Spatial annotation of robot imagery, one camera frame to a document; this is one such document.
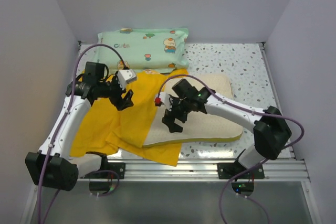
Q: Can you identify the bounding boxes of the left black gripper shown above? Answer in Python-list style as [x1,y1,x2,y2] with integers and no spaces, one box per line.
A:
[97,71,133,110]

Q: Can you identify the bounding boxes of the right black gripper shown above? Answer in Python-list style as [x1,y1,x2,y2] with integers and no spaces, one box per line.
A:
[162,94,192,133]

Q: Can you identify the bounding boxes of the cream yellow-edged pillow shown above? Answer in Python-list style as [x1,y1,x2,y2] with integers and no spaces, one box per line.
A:
[143,73,243,147]

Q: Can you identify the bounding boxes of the yellow pillowcase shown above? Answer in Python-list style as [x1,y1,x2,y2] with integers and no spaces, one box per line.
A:
[70,70,181,166]

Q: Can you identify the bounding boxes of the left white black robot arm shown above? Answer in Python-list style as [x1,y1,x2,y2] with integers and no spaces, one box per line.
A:
[25,62,137,191]

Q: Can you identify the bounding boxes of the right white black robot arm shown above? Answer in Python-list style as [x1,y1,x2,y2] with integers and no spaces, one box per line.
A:
[154,74,292,179]

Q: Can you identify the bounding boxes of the green cartoon bear pillow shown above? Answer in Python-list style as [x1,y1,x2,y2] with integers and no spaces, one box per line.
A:
[94,28,189,73]

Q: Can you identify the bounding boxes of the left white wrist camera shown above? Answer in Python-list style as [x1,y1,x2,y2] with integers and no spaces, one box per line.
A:
[117,69,137,89]

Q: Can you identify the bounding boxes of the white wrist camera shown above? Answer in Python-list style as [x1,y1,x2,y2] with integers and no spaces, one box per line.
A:
[154,92,173,111]
[117,69,137,89]

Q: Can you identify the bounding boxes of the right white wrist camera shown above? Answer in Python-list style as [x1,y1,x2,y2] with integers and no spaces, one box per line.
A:
[154,92,173,111]

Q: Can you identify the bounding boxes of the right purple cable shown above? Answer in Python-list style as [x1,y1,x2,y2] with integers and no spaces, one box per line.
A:
[157,74,305,224]

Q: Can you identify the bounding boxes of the purple cable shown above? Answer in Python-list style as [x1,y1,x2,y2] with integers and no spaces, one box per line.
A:
[157,74,305,224]
[36,43,131,224]

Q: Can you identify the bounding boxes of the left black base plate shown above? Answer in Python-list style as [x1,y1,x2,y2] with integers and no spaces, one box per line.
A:
[86,162,125,179]

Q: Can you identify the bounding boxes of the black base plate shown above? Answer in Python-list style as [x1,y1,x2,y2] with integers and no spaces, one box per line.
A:
[86,162,125,179]
[217,163,265,179]

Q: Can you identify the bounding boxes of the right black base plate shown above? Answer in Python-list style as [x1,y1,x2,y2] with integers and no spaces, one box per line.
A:
[217,163,265,179]

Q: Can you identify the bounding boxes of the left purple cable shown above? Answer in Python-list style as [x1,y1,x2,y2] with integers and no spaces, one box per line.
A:
[36,43,131,224]

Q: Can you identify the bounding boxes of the aluminium mounting rail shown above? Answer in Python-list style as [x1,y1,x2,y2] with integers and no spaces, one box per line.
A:
[76,157,310,182]

